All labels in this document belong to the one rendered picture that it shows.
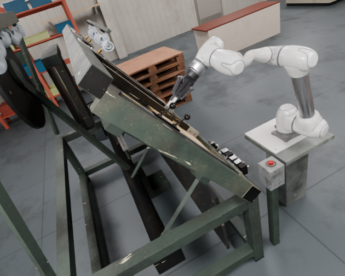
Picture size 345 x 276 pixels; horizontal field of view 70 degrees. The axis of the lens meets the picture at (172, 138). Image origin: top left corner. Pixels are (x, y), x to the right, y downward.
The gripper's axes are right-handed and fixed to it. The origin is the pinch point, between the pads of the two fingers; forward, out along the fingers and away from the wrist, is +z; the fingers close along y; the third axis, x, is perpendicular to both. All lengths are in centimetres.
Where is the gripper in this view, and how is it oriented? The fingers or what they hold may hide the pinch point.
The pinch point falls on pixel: (171, 101)
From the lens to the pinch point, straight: 139.2
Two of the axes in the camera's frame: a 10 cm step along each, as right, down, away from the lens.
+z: -6.1, 7.8, 1.3
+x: 3.8, 4.4, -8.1
